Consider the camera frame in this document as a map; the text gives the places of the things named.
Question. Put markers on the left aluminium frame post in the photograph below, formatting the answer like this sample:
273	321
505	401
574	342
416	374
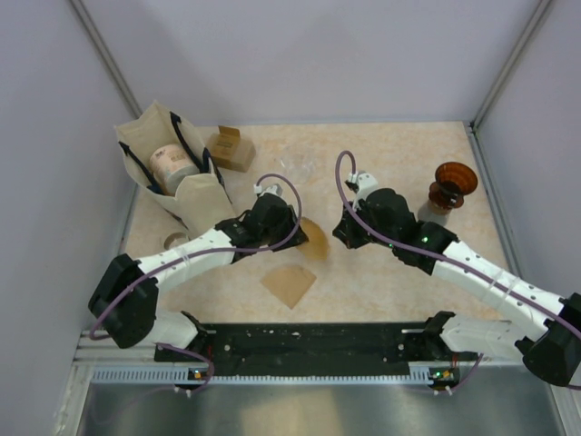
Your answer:
105	56

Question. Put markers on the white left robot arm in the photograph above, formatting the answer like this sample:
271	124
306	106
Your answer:
126	301

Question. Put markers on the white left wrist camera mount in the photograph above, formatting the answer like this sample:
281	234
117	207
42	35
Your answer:
272	189

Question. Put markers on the aluminium frame post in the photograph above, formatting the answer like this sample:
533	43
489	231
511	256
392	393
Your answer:
105	56
534	23

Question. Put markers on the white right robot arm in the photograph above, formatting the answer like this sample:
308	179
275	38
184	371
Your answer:
539	328

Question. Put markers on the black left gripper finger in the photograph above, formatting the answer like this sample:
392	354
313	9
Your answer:
300	234
294	241

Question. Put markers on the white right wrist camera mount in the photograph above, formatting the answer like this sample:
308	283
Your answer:
363	181

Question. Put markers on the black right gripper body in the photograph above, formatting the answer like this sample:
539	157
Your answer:
362	210

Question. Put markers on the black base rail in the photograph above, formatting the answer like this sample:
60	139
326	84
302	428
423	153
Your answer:
318	349

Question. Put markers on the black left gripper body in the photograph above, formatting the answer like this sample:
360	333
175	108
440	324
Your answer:
276	236

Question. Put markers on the right aluminium frame post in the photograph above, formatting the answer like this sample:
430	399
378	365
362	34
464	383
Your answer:
534	23

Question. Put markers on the brown paper filter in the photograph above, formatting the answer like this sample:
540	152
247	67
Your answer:
317	247
289	283

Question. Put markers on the cream canvas tote bag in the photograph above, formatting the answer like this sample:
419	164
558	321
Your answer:
201	200

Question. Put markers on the clear plastic cup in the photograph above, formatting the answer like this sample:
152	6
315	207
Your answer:
297	167

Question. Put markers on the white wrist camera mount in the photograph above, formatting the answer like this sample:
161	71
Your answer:
363	181
272	189

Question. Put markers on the brown cardboard box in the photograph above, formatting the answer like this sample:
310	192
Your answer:
231	151

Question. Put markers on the amber glass coffee dripper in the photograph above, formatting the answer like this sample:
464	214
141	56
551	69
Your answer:
453	182

